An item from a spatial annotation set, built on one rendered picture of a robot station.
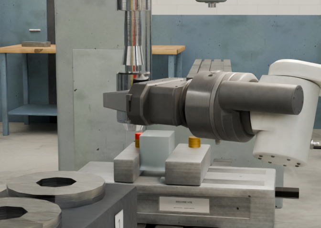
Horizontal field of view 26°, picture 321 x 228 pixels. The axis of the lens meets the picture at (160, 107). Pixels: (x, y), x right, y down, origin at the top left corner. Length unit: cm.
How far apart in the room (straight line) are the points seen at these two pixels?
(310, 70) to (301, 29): 661
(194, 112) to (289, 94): 14
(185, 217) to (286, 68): 41
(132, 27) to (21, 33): 690
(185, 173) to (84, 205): 54
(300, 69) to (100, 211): 34
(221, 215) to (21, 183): 56
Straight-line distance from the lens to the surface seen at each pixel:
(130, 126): 96
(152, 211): 117
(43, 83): 780
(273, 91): 80
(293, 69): 84
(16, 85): 790
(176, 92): 89
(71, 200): 61
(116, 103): 95
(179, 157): 116
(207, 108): 86
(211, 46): 746
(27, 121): 777
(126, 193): 66
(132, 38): 95
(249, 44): 745
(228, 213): 116
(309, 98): 84
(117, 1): 95
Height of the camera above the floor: 129
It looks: 8 degrees down
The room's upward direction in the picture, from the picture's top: straight up
